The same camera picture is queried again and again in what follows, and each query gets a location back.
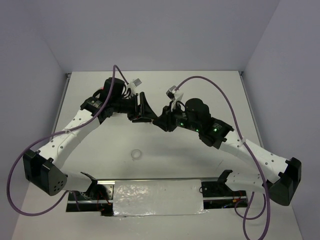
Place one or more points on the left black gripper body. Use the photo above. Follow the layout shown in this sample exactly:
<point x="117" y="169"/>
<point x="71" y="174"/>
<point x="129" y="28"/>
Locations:
<point x="133" y="116"/>

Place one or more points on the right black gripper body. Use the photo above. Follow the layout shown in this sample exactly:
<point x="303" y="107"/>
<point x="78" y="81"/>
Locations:
<point x="178" y="117"/>

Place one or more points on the clear tape roll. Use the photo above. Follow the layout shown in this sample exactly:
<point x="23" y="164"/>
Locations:
<point x="136" y="154"/>

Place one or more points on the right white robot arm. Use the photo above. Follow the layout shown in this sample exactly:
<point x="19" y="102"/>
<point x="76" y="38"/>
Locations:
<point x="280" y="175"/>

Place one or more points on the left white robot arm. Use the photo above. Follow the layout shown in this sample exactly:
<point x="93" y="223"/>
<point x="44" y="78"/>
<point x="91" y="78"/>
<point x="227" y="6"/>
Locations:
<point x="43" y="167"/>

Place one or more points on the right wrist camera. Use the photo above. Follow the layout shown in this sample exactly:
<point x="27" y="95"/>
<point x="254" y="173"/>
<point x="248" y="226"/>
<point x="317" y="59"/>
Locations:
<point x="175" y="96"/>

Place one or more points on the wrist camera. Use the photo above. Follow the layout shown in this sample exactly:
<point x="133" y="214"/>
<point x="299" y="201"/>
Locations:
<point x="132" y="86"/>
<point x="175" y="96"/>

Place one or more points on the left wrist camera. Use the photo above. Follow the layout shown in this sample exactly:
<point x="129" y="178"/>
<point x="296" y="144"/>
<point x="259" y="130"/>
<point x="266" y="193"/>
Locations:
<point x="132" y="86"/>

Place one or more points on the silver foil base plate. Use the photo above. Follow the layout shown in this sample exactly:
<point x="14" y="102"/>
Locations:
<point x="156" y="197"/>

